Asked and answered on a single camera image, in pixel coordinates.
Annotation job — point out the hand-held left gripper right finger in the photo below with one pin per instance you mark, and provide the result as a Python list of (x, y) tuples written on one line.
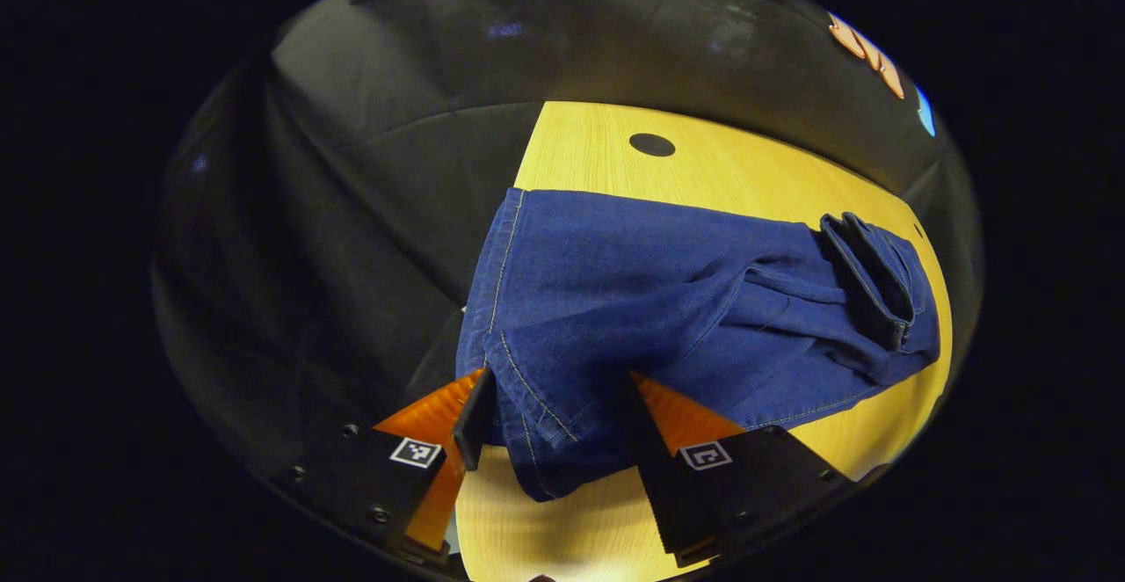
[(655, 494)]

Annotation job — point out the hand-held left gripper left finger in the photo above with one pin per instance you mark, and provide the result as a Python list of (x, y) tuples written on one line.
[(473, 424)]

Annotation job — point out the blue denim jeans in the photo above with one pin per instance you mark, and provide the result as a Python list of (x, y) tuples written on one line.
[(633, 283)]

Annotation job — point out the black backdrop cloth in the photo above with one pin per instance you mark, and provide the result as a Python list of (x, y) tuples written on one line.
[(369, 125)]

